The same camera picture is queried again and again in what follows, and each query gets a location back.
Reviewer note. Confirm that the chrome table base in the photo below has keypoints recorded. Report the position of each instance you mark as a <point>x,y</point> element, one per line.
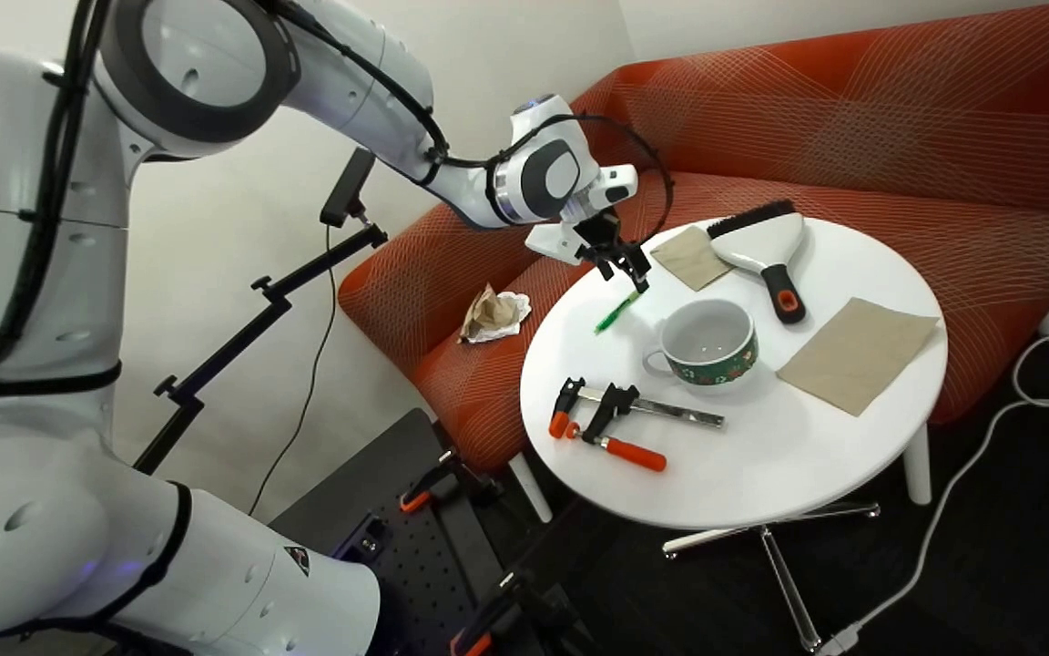
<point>781,570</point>

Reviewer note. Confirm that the large tan sandpaper sheet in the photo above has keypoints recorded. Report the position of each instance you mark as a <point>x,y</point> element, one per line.
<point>858,355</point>

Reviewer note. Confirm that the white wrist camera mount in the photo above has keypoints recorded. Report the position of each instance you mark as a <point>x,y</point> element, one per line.
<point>550,241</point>

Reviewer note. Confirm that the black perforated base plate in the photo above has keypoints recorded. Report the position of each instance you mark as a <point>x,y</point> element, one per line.
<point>427,570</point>

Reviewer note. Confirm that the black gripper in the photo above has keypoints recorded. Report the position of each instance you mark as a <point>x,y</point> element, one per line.
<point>600,233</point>

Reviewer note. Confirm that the green pen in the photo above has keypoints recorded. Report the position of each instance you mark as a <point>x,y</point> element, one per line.
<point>617,310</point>

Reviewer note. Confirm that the white sofa leg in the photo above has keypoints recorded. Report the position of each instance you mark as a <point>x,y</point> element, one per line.
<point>918,466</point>
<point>532,491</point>

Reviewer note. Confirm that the crumpled beige paper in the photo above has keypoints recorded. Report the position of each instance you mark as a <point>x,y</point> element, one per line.
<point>498,316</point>

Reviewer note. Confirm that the orange patterned sofa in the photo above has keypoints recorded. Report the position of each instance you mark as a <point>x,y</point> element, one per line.
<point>892,121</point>

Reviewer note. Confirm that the white mug with green print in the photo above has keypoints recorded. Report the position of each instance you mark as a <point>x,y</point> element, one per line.
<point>719,358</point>

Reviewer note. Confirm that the orange black base clamp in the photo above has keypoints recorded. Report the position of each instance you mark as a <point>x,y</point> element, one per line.
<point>434,491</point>
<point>510,614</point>

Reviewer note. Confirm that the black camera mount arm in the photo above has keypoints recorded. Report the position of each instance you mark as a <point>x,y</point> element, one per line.
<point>220,352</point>

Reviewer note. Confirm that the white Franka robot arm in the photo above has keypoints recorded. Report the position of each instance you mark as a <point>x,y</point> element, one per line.
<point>38,513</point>

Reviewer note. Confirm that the small tan sandpaper sheet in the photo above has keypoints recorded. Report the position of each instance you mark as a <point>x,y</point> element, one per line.
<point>691,258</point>

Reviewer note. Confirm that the orange black bar clamp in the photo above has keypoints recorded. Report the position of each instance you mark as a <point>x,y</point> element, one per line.
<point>634,454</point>

